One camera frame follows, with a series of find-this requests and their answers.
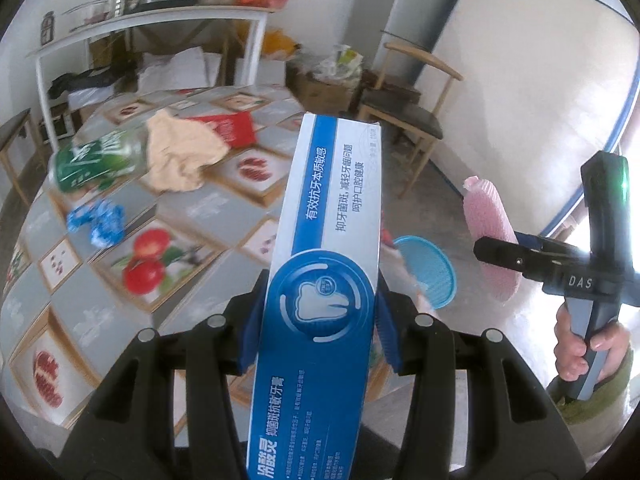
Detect yellow plastic bag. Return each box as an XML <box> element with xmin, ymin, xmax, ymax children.
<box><xmin>262</xmin><ymin>30</ymin><xmax>301</xmax><ymax>61</ymax></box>

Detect person's right hand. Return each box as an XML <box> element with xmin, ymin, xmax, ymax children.
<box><xmin>555</xmin><ymin>305</ymin><xmax>631</xmax><ymax>386</ymax></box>

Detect blue plastic basket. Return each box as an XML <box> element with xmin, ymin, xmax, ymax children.
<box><xmin>392</xmin><ymin>235</ymin><xmax>458</xmax><ymax>310</ymax></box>

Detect clear plastic bowl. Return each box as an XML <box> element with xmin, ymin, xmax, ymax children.
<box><xmin>62</xmin><ymin>2</ymin><xmax>113</xmax><ymax>31</ymax></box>

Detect brown cardboard box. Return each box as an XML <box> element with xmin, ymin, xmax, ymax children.
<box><xmin>295</xmin><ymin>75</ymin><xmax>361</xmax><ymax>116</ymax></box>

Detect white plastic bag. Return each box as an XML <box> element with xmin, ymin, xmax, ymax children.
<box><xmin>315</xmin><ymin>45</ymin><xmax>363</xmax><ymax>81</ymax></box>

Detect blue crumpled wrapper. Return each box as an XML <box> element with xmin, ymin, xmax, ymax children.
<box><xmin>66</xmin><ymin>199</ymin><xmax>126</xmax><ymax>247</ymax></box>

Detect grey refrigerator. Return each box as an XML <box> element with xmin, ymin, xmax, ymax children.
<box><xmin>385</xmin><ymin>0</ymin><xmax>463</xmax><ymax>61</ymax></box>

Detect blue white toothpaste box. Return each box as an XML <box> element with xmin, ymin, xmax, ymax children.
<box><xmin>247</xmin><ymin>112</ymin><xmax>383</xmax><ymax>480</ymax></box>

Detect pink foam net sleeve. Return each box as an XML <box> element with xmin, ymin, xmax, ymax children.
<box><xmin>462</xmin><ymin>176</ymin><xmax>521</xmax><ymax>303</ymax></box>

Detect white foam bags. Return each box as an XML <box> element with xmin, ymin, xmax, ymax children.
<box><xmin>137</xmin><ymin>47</ymin><xmax>221</xmax><ymax>91</ymax></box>

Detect beige crumpled cloth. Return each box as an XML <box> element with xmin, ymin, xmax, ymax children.
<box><xmin>145</xmin><ymin>110</ymin><xmax>228</xmax><ymax>192</ymax></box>

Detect white cardboard box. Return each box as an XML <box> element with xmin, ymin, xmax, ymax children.
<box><xmin>235</xmin><ymin>57</ymin><xmax>286</xmax><ymax>86</ymax></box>

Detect wooden chair black seat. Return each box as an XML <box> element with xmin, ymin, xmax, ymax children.
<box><xmin>357</xmin><ymin>40</ymin><xmax>463</xmax><ymax>196</ymax></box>
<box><xmin>0</xmin><ymin>107</ymin><xmax>51</xmax><ymax>206</ymax></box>

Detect red packet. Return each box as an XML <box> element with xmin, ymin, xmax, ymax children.
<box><xmin>187</xmin><ymin>111</ymin><xmax>257</xmax><ymax>148</ymax></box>

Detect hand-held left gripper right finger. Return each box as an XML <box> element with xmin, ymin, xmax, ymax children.
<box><xmin>365</xmin><ymin>270</ymin><xmax>586</xmax><ymax>480</ymax></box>

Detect white side table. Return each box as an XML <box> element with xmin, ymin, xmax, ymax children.
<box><xmin>25</xmin><ymin>5</ymin><xmax>281</xmax><ymax>126</ymax></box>

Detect green label plastic bottle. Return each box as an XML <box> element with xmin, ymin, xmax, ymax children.
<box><xmin>47</xmin><ymin>127</ymin><xmax>151</xmax><ymax>193</ymax></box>

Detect black bag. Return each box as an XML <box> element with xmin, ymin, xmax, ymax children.
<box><xmin>50</xmin><ymin>67</ymin><xmax>136</xmax><ymax>98</ymax></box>

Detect fruit print tablecloth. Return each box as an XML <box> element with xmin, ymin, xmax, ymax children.
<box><xmin>0</xmin><ymin>85</ymin><xmax>401</xmax><ymax>431</ymax></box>

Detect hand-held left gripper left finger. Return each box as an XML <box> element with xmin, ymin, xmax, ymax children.
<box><xmin>60</xmin><ymin>270</ymin><xmax>271</xmax><ymax>480</ymax></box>

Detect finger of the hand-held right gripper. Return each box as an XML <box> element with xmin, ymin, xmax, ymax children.
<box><xmin>474</xmin><ymin>236</ymin><xmax>566</xmax><ymax>281</ymax></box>
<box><xmin>514</xmin><ymin>232</ymin><xmax>591</xmax><ymax>262</ymax></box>

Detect white mattress blue edge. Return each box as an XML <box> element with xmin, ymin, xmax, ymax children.
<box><xmin>425</xmin><ymin>0</ymin><xmax>640</xmax><ymax>241</ymax></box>

